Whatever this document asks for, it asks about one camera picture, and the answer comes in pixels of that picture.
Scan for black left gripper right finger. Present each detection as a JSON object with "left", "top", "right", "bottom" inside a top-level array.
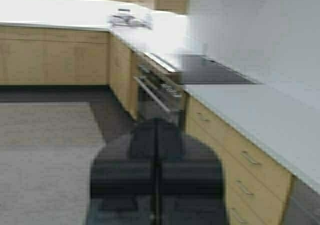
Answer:
[{"left": 156, "top": 120, "right": 229, "bottom": 225}]

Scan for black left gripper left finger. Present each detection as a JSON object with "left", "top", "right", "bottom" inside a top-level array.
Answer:
[{"left": 85, "top": 119, "right": 156, "bottom": 225}]

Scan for wooden drawer cabinet under counter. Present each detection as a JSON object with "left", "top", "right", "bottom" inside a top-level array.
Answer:
[{"left": 185, "top": 96, "right": 294, "bottom": 225}]

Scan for stainless built-in oven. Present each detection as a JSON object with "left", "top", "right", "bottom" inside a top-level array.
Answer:
[{"left": 133, "top": 52, "right": 186, "bottom": 129}]

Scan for black induction cooktop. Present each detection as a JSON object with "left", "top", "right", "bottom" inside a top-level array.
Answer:
[{"left": 174, "top": 54, "right": 259, "bottom": 85}]

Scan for wooden corner base cabinets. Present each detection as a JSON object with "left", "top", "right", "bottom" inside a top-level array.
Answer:
[{"left": 0, "top": 26, "right": 137, "bottom": 118}]

